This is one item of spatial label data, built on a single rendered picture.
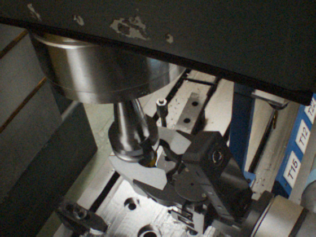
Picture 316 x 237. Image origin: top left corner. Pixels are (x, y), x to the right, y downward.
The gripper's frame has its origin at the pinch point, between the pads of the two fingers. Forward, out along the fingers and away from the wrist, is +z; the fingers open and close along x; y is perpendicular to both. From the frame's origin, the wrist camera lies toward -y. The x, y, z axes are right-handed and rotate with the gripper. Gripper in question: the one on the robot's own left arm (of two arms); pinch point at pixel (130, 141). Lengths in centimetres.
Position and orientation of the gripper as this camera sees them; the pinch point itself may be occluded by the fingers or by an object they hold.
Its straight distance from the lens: 51.2
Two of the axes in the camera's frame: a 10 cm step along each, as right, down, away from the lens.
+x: 5.8, -6.4, 4.9
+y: 0.8, 6.5, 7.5
